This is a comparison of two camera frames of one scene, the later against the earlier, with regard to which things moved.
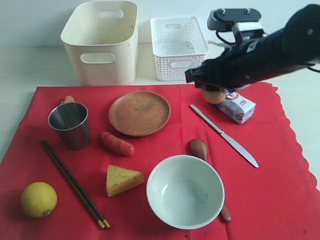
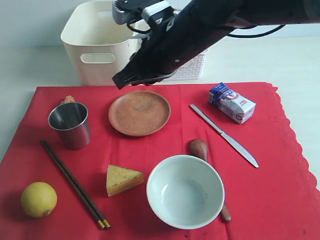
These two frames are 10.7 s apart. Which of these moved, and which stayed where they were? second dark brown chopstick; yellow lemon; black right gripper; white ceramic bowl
Moved: black right gripper
Stayed: yellow lemon; white ceramic bowl; second dark brown chopstick
